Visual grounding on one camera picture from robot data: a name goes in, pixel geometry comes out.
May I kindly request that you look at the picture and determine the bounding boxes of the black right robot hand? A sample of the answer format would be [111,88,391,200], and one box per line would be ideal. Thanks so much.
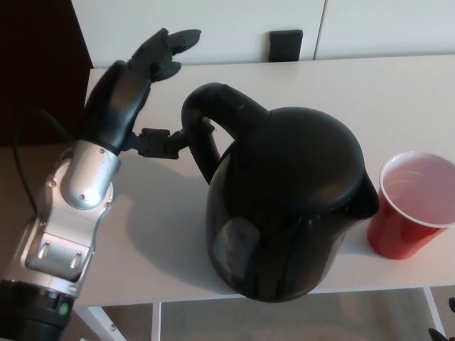
[428,294,455,341]

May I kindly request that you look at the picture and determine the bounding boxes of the black electric kettle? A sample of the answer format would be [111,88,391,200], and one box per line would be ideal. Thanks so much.
[180,82,380,303]

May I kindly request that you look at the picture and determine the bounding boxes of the red plastic cup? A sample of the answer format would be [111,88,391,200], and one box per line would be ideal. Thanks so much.
[368,151,455,260]

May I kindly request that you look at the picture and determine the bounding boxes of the white table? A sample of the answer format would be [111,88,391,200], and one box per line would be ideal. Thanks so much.
[73,53,455,341]

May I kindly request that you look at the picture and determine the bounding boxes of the white cabinet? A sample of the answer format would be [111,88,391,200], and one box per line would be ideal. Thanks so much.
[70,0,455,69]

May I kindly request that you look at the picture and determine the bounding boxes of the dark brown door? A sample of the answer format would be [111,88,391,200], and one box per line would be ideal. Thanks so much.
[0,0,95,147]

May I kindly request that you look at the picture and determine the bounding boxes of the black cabinet handle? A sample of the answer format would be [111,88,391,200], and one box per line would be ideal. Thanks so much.
[269,30,304,62]

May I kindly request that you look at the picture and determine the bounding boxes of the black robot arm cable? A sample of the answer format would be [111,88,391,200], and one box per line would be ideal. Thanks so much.
[13,107,73,215]

